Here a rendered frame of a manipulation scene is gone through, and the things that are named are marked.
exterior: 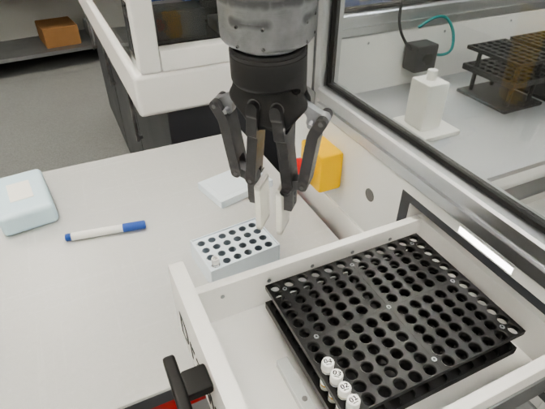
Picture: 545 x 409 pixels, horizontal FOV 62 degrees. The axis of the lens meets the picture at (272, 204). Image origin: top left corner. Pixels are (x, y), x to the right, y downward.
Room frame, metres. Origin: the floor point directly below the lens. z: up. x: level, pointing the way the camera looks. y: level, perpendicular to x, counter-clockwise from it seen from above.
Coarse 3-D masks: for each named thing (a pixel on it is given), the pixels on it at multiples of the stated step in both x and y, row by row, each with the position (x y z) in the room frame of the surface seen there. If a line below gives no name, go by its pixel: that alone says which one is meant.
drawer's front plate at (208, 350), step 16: (176, 272) 0.36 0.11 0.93; (176, 288) 0.34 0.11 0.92; (192, 288) 0.34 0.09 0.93; (176, 304) 0.37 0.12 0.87; (192, 304) 0.31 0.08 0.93; (192, 320) 0.29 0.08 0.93; (208, 320) 0.29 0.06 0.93; (192, 336) 0.30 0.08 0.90; (208, 336) 0.27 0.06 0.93; (208, 352) 0.26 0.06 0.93; (208, 368) 0.24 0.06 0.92; (224, 368) 0.24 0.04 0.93; (224, 384) 0.22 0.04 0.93; (208, 400) 0.26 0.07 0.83; (224, 400) 0.21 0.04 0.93; (240, 400) 0.21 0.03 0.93
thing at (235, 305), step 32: (416, 224) 0.50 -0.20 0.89; (320, 256) 0.43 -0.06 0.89; (448, 256) 0.44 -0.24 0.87; (224, 288) 0.37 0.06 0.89; (256, 288) 0.39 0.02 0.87; (480, 288) 0.39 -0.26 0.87; (512, 288) 0.37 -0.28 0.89; (224, 320) 0.37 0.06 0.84; (256, 320) 0.37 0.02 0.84; (544, 320) 0.32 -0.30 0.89; (224, 352) 0.32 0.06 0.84; (256, 352) 0.32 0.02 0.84; (288, 352) 0.32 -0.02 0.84; (544, 352) 0.30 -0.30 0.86; (256, 384) 0.28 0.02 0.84; (480, 384) 0.28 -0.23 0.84; (512, 384) 0.24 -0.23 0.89; (544, 384) 0.27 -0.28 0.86
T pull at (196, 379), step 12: (168, 360) 0.26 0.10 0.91; (168, 372) 0.25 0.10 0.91; (192, 372) 0.25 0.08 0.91; (204, 372) 0.25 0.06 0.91; (180, 384) 0.23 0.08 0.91; (192, 384) 0.23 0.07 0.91; (204, 384) 0.23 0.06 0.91; (180, 396) 0.22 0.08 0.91; (192, 396) 0.22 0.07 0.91; (180, 408) 0.21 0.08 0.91; (192, 408) 0.21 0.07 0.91
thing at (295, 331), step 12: (276, 300) 0.34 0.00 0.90; (288, 300) 0.34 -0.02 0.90; (288, 312) 0.33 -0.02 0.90; (300, 312) 0.33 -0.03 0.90; (288, 324) 0.31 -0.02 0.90; (312, 336) 0.30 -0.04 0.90; (312, 360) 0.27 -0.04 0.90; (324, 384) 0.24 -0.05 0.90; (336, 396) 0.23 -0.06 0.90; (360, 408) 0.22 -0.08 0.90
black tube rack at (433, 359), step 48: (288, 288) 0.36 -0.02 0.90; (336, 288) 0.36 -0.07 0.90; (384, 288) 0.37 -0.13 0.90; (432, 288) 0.36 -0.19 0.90; (288, 336) 0.32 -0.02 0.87; (336, 336) 0.30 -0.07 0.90; (384, 336) 0.30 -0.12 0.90; (432, 336) 0.30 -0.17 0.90; (480, 336) 0.30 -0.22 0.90; (384, 384) 0.24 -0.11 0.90; (432, 384) 0.26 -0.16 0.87
